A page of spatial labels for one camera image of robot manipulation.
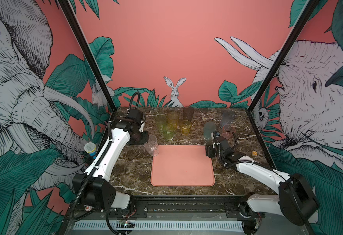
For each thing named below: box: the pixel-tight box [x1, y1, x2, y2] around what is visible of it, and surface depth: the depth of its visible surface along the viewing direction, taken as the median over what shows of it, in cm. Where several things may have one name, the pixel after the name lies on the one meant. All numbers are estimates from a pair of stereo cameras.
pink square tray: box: [150, 144, 216, 187], surface depth 90 cm
